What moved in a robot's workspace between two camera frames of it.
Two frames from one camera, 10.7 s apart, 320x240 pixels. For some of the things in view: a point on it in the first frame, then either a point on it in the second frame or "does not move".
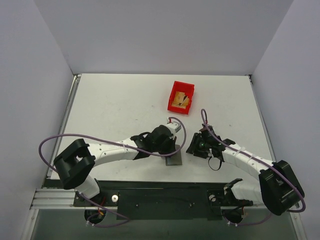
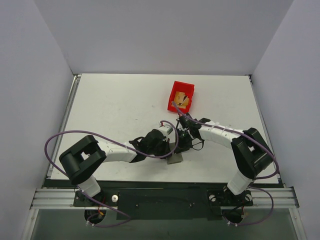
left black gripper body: [171, 146] does not move
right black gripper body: [193, 144] to [183, 139]
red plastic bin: [188, 89] does not move
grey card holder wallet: [176, 158] does not move
